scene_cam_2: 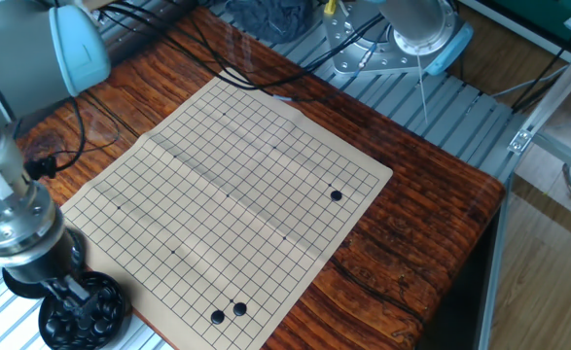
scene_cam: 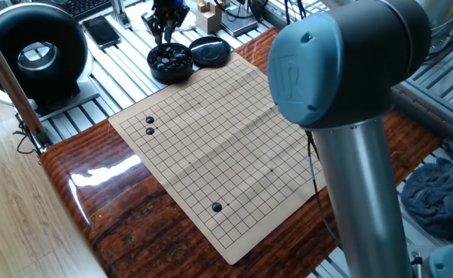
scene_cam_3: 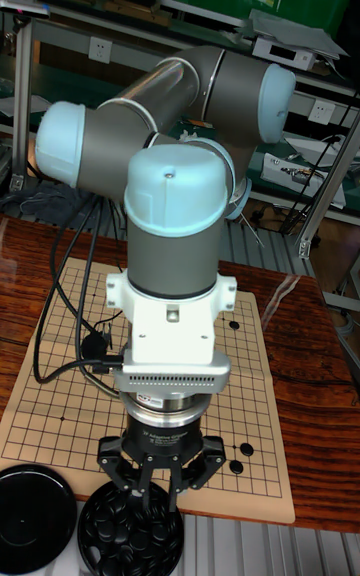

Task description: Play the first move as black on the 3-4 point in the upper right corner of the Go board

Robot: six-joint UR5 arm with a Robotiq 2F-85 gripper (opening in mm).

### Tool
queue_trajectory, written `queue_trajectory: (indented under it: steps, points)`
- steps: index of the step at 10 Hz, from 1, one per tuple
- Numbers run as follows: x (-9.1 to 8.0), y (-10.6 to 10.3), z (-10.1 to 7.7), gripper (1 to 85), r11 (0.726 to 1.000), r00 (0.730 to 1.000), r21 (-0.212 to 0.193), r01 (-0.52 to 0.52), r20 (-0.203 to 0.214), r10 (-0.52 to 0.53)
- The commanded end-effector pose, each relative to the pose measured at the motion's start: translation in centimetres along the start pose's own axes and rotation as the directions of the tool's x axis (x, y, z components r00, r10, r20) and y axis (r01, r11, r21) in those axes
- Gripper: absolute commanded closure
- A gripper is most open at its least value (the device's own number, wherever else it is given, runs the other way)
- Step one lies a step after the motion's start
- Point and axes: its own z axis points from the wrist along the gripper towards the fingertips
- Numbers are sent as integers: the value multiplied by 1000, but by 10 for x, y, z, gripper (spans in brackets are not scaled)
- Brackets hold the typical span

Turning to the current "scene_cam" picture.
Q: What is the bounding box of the grey round container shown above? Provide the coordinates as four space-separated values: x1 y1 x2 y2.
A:
418 0 453 38

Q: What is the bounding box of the black wrist cable bundle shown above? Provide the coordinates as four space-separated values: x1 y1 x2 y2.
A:
305 130 343 249

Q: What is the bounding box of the white crumpled cloth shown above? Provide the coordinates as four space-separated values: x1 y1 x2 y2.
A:
125 0 197 32

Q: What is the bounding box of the black round bowl lid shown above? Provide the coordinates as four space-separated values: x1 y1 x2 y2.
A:
188 36 232 69

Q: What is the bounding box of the black smartphone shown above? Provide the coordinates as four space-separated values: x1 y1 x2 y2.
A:
82 15 122 49

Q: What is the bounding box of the beige Go board mat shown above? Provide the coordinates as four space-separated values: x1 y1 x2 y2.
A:
108 53 327 266

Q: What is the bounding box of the black ring-shaped device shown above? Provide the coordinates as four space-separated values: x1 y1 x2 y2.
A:
0 2 100 117

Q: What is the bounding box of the brown metal frame post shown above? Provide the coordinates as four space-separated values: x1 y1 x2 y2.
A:
0 15 52 151

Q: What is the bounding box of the silver metal stand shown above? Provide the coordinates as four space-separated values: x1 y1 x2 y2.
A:
110 0 133 30

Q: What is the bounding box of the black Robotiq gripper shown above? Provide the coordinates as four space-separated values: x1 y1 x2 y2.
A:
140 0 191 46

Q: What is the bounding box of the blue-grey towel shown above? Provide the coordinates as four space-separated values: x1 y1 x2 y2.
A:
400 141 453 245

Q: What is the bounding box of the silver digital scale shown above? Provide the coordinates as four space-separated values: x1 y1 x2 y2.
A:
221 11 259 37

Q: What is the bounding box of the black bowl of Go stones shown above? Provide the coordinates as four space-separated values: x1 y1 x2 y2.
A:
147 42 194 85

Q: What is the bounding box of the wooden block stack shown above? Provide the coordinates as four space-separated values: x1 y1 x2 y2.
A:
194 0 223 35

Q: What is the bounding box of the black keyboard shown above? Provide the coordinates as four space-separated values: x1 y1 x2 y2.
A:
52 0 113 21

